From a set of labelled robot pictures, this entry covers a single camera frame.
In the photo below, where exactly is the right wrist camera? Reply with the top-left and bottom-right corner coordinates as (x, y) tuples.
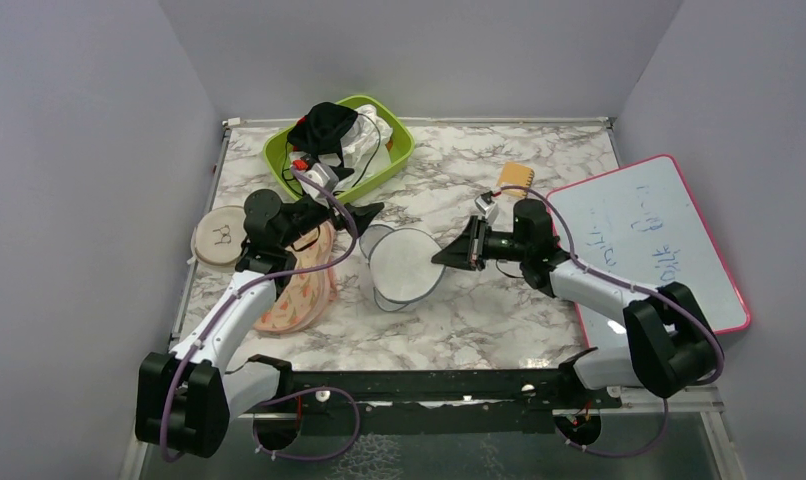
(474, 190), (501, 225)

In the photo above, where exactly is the black bra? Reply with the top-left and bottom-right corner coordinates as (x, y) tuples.
(282, 101), (383, 193)

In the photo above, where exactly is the white mesh laundry bag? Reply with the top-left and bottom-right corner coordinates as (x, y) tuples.
(359, 224), (446, 313)

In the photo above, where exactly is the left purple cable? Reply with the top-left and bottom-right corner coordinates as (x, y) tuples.
(159, 168), (361, 464)

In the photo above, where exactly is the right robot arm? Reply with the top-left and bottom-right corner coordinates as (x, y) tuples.
(431, 199), (724, 407)

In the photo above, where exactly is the round beige laundry bag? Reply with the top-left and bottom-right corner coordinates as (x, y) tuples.
(190, 205), (246, 272)

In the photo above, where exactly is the pink framed whiteboard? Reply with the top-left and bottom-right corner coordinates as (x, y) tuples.
(547, 155), (751, 334)

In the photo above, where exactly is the white bra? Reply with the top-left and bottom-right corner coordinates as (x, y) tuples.
(290, 104), (394, 190)

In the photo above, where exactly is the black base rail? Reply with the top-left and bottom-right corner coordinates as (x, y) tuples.
(246, 368), (622, 436)

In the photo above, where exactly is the floral peach laundry bag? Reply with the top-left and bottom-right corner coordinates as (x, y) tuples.
(253, 222), (337, 335)

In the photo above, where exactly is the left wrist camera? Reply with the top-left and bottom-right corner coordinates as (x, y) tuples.
(290, 159), (339, 201)

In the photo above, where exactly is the green plastic basin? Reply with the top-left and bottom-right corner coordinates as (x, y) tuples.
(261, 95), (415, 203)

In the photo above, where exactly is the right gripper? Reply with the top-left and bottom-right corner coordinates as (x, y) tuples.
(432, 216), (529, 272)

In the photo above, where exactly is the small orange notebook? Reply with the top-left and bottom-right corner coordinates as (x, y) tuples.
(496, 162), (535, 198)

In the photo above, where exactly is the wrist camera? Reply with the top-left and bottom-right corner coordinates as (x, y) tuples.
(290, 159), (339, 201)
(474, 190), (501, 225)

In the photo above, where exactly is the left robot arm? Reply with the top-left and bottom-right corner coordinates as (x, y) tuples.
(135, 189), (385, 463)

